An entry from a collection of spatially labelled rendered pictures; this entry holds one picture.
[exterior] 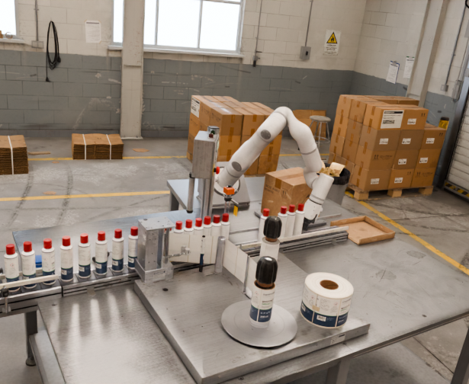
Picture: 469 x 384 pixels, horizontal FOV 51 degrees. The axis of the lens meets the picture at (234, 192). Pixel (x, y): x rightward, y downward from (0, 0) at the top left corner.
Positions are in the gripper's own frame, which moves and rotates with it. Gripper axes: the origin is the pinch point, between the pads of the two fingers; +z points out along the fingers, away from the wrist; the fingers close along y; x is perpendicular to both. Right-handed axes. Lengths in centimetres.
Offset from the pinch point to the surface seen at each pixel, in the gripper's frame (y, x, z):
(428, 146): -186, 334, -94
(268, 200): -36.9, -0.6, -1.3
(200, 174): -2, -76, -11
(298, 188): -19.4, 2.5, -16.7
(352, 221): -13, 52, -8
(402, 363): 52, 68, 52
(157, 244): 16, -94, 21
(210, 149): 0, -78, -24
